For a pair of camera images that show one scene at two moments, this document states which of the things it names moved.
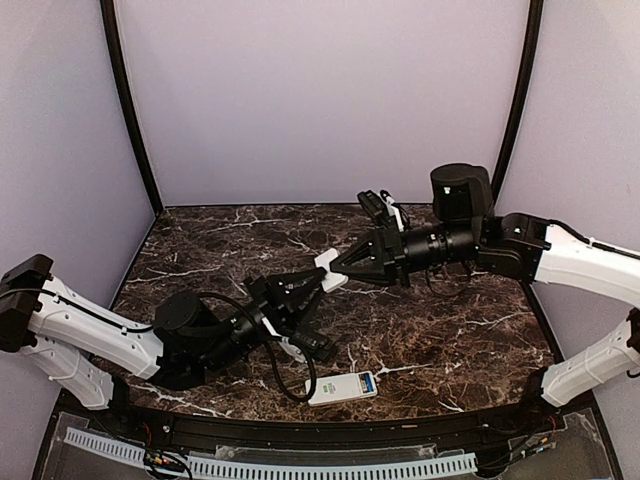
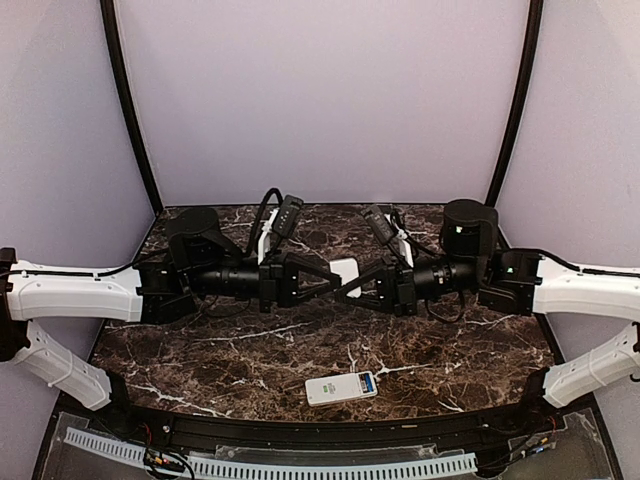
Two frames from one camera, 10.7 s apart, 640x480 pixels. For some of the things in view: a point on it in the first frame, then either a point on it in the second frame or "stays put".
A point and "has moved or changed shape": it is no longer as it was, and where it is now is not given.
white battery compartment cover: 333,280 has moved or changed shape
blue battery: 369,383 stays put
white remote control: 342,387 stays put
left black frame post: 126,102 stays put
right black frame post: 527,69 stays put
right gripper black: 389,246 → 397,295
